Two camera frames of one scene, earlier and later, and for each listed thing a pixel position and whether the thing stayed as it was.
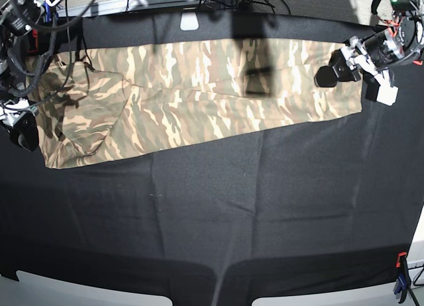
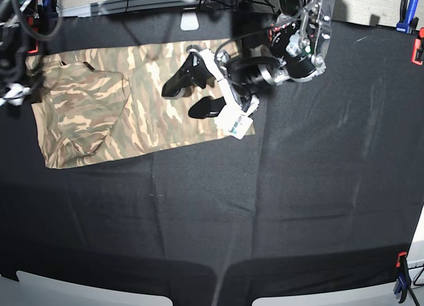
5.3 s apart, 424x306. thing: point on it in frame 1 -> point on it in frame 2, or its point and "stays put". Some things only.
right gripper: x=346 y=64 -> x=201 y=69
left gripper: x=18 y=116 -> x=15 y=94
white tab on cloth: x=189 y=21 stays put
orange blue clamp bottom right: x=401 y=283 stays put
